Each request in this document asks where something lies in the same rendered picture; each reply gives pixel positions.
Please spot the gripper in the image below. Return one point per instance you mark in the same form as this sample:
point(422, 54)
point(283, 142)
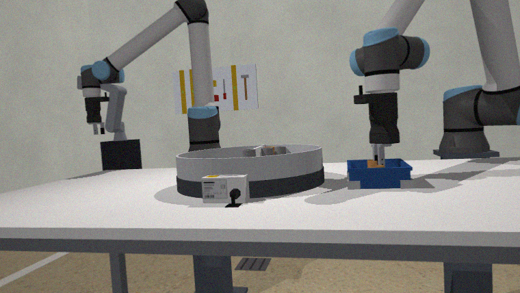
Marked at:
point(97, 108)
point(383, 120)

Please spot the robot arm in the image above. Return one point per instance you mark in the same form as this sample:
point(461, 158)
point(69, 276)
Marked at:
point(487, 114)
point(200, 73)

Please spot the blue crate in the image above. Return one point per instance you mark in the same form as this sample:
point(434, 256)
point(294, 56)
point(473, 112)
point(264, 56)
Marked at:
point(378, 177)

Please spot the grey turntable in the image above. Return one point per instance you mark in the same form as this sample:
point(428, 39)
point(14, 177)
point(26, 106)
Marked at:
point(276, 171)

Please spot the jointed stand on black box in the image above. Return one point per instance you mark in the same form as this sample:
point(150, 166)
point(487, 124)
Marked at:
point(120, 154)

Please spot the white control box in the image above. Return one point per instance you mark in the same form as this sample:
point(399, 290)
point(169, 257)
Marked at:
point(219, 187)

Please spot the dark floor grate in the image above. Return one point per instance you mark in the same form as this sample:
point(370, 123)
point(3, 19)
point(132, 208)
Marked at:
point(252, 264)

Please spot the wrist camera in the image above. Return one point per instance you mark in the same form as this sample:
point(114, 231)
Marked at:
point(361, 96)

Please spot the white wall board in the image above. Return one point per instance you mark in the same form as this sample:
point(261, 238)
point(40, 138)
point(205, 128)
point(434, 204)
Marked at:
point(236, 89)

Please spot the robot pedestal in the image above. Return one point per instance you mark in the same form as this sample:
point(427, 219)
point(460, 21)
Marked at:
point(213, 276)

